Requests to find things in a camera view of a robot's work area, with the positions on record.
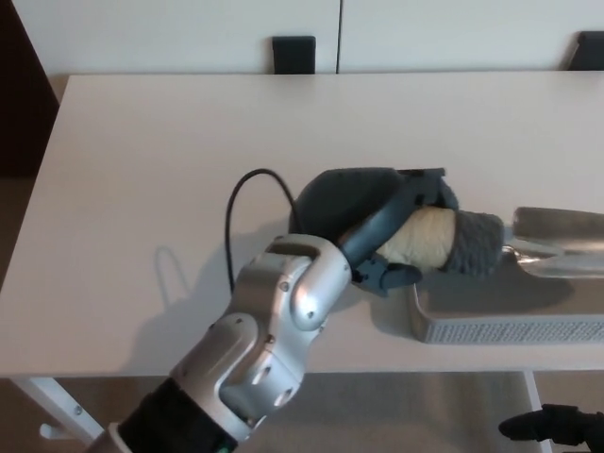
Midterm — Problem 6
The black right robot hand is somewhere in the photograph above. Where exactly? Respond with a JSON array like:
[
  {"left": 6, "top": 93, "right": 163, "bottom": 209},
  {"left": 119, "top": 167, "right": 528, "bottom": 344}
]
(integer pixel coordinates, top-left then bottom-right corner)
[{"left": 498, "top": 403, "right": 604, "bottom": 453}]

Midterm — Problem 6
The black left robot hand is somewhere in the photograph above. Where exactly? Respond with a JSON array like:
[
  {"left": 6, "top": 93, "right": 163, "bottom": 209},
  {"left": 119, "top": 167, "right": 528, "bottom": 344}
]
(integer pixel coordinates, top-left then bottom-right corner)
[{"left": 294, "top": 166, "right": 461, "bottom": 298}]

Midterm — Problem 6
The metal shovel with handle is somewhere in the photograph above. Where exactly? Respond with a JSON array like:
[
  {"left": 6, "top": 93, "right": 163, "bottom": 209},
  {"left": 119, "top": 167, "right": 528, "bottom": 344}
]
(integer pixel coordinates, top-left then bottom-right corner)
[{"left": 377, "top": 205, "right": 604, "bottom": 282}]

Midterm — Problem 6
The grey perforated plastic container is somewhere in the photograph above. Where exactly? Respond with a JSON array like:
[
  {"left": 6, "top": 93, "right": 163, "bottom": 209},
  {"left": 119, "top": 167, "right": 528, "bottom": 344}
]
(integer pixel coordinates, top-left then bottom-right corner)
[{"left": 410, "top": 271, "right": 604, "bottom": 346}]

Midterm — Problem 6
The dark brown furniture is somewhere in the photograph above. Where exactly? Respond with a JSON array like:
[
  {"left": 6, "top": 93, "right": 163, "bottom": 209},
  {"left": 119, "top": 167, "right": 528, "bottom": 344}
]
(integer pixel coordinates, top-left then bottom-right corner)
[{"left": 0, "top": 0, "right": 61, "bottom": 180}]

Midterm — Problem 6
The white desk leg frame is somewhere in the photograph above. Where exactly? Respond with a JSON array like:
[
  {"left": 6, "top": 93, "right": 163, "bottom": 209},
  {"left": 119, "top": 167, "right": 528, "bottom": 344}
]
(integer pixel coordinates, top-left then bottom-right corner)
[
  {"left": 521, "top": 370, "right": 544, "bottom": 411},
  {"left": 8, "top": 376, "right": 114, "bottom": 445}
]

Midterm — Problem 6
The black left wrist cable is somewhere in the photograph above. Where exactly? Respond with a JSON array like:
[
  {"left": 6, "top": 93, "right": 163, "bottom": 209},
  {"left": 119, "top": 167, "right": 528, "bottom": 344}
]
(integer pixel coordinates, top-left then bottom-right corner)
[{"left": 225, "top": 168, "right": 303, "bottom": 294}]

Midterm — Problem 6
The black cabinet handle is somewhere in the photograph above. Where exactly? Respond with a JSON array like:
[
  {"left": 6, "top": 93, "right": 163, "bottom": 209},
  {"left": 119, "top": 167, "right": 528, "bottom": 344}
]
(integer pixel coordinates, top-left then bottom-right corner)
[
  {"left": 272, "top": 35, "right": 317, "bottom": 76},
  {"left": 570, "top": 30, "right": 604, "bottom": 72}
]

